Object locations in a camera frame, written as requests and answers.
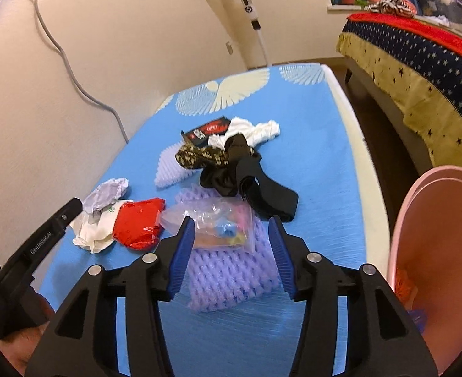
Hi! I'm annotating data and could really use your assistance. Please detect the red plastic wrapper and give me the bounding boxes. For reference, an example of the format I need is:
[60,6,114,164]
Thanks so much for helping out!
[113,198,165,251]

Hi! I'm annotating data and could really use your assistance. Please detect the purple foam net sleeve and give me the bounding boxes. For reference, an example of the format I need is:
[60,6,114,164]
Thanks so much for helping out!
[176,186,280,311]

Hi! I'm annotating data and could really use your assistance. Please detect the white paper trash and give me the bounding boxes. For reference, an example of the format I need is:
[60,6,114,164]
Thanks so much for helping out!
[70,178,129,254]

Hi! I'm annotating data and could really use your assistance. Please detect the clear plastic bag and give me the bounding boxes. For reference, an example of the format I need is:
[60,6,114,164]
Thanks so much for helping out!
[159,198,255,253]

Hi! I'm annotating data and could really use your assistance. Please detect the black sock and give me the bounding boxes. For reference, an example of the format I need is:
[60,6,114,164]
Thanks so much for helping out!
[200,134,298,222]

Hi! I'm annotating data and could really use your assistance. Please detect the floral dark cloth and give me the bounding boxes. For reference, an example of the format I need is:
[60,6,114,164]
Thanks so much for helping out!
[175,143,229,169]

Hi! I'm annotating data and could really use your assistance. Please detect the person's left hand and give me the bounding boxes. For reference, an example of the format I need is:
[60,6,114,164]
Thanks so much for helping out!
[0,294,55,376]

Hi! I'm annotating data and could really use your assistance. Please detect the pink plastic basin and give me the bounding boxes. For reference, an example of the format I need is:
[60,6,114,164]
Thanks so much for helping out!
[387,165,462,375]

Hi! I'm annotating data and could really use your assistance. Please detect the blue patterned mattress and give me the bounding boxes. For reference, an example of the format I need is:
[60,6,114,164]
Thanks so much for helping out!
[38,63,391,377]

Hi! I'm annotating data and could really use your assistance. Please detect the black red cigarette box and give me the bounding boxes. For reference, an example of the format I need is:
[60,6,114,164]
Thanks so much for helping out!
[181,117,231,148]

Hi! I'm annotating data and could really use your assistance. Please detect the crumpled white tissue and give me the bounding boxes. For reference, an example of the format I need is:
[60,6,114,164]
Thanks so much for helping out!
[208,117,280,150]

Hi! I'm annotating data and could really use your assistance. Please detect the bed with star blanket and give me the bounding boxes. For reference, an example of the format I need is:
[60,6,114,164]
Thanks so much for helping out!
[337,12,462,167]

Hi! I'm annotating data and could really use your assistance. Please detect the striped clothes pile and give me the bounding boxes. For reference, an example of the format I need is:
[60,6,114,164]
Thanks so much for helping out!
[366,0,417,18]

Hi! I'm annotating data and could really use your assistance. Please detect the clear storage box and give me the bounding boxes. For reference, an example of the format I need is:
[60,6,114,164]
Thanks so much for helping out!
[418,0,462,30]

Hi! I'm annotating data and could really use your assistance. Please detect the grey wall cable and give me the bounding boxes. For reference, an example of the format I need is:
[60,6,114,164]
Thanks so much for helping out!
[23,0,130,144]

